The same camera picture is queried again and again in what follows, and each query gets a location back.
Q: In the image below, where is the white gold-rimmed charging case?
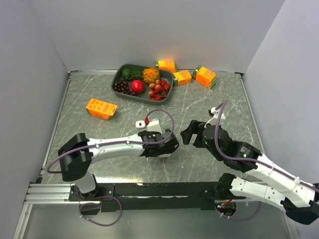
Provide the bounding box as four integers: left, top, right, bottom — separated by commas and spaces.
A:
135, 120, 146, 129

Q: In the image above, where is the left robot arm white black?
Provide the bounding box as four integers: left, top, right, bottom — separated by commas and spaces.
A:
58, 129, 179, 200

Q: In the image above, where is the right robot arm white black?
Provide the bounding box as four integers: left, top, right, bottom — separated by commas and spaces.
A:
180, 120, 319, 225

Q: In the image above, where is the orange box right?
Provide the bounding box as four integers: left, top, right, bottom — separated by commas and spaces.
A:
192, 65, 217, 90

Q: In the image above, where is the orange box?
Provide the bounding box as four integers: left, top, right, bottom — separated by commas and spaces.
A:
86, 98, 118, 120
173, 70, 192, 86
192, 65, 217, 90
155, 61, 176, 73

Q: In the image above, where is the orange box middle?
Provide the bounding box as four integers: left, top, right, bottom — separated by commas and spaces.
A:
173, 70, 192, 86

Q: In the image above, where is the red lychee bunch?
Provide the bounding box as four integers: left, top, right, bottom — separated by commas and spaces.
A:
149, 80, 171, 101

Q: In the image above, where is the orange box front left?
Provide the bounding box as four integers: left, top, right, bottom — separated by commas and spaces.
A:
86, 98, 118, 120

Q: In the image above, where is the dark grey fruit tray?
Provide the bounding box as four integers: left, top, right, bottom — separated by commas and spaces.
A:
111, 64, 174, 106

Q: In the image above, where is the red pomegranate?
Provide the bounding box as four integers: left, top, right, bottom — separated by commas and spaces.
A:
131, 80, 145, 94

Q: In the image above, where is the dark grape bunch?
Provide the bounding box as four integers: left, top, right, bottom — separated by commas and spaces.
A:
113, 80, 139, 97

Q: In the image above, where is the orange box back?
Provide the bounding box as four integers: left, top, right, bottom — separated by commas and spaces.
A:
155, 61, 176, 73

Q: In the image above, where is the orange spiky fruit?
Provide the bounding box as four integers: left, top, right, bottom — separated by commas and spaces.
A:
142, 67, 160, 84

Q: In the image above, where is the green herb sprig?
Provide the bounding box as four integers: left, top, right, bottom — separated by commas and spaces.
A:
129, 70, 143, 80

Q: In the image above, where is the green fruit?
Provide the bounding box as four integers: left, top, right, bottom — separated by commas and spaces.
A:
122, 68, 132, 80

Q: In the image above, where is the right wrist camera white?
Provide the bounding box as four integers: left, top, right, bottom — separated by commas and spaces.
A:
206, 107, 225, 125

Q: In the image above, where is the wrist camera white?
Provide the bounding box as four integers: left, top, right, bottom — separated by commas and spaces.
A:
206, 107, 225, 125
145, 118, 162, 133

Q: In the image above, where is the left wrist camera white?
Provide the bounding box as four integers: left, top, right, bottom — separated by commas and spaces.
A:
145, 118, 162, 133

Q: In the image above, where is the aluminium frame left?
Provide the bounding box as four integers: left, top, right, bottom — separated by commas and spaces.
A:
12, 71, 83, 239

